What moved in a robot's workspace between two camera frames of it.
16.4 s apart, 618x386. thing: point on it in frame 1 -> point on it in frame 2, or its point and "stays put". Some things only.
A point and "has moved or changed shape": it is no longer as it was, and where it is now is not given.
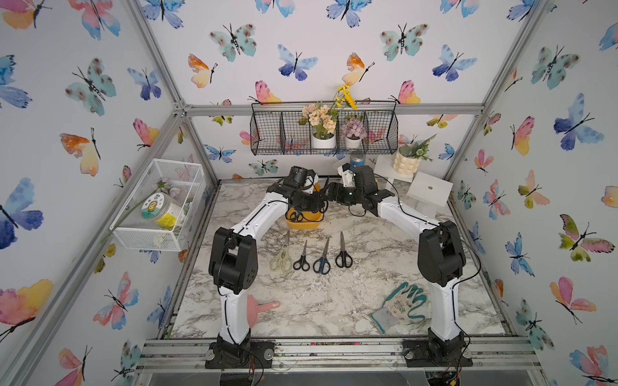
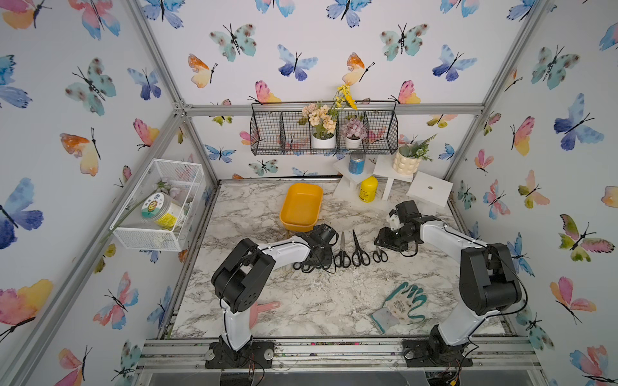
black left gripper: (315, 204) -> (327, 259)
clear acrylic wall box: (164, 205) stays put
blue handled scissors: (323, 265) has moved or changed shape
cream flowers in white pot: (323, 121) stays put
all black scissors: (296, 215) -> (360, 256)
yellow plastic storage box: (300, 219) stays put
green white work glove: (397, 306) stays put
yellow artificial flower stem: (344, 94) stays put
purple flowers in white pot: (353, 131) stays put
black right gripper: (338, 191) -> (383, 239)
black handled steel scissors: (344, 259) stays put
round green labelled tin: (161, 208) stays put
